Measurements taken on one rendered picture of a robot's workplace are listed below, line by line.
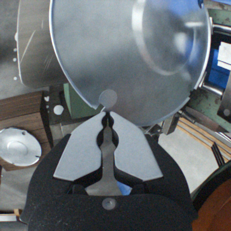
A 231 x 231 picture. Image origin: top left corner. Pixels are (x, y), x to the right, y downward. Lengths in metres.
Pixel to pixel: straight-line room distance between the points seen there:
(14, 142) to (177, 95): 0.72
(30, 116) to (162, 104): 0.56
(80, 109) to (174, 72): 0.21
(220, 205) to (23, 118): 0.83
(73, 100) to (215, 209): 0.48
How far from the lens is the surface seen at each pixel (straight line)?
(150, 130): 0.20
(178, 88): 0.22
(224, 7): 0.59
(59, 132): 0.34
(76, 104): 0.28
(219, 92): 0.33
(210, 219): 0.40
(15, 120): 0.65
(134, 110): 0.16
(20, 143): 0.71
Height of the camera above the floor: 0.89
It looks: 48 degrees down
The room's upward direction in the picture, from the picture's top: 137 degrees clockwise
